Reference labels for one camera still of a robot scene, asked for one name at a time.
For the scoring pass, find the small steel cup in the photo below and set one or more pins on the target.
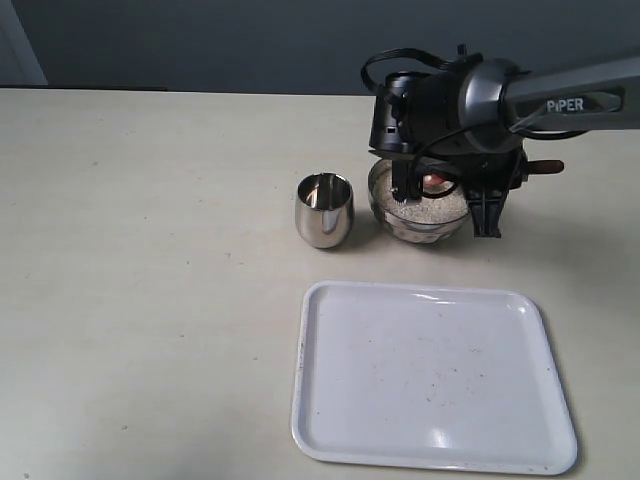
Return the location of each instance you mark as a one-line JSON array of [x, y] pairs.
[[324, 210]]

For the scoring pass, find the white plastic tray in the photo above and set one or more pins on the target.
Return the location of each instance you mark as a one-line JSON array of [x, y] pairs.
[[423, 377]]

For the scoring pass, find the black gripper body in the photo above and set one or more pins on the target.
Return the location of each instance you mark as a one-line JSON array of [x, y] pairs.
[[472, 171]]

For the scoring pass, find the steel bowl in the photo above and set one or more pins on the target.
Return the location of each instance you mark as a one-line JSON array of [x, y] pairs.
[[409, 231]]

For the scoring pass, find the brown wooden spoon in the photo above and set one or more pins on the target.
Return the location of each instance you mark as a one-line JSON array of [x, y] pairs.
[[537, 167]]

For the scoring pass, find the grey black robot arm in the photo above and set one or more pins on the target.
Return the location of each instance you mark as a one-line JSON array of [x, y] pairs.
[[458, 126]]

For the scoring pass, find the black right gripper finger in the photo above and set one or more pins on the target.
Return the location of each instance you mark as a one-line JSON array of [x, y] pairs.
[[406, 185]]

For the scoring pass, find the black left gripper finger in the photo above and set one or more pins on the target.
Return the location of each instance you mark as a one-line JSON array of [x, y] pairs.
[[485, 207]]

